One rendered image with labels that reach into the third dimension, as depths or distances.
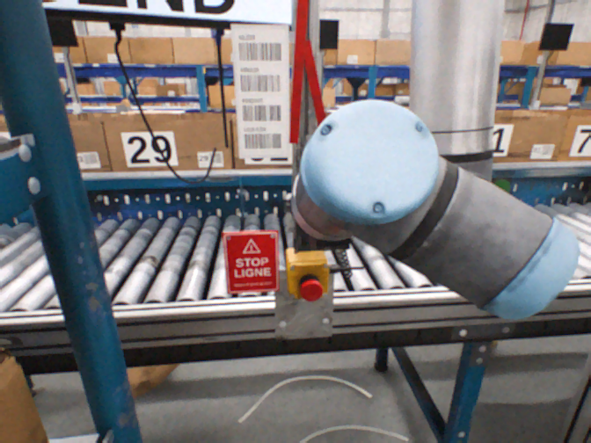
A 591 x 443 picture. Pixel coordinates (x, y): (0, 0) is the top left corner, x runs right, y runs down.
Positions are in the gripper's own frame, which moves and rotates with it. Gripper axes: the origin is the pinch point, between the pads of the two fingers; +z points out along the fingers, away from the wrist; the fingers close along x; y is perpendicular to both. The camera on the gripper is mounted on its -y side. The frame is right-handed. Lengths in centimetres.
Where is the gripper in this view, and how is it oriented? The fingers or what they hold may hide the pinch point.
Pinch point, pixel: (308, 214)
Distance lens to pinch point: 60.8
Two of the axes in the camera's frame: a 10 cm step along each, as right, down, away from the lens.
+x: 9.9, -0.4, 1.0
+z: -0.9, 1.4, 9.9
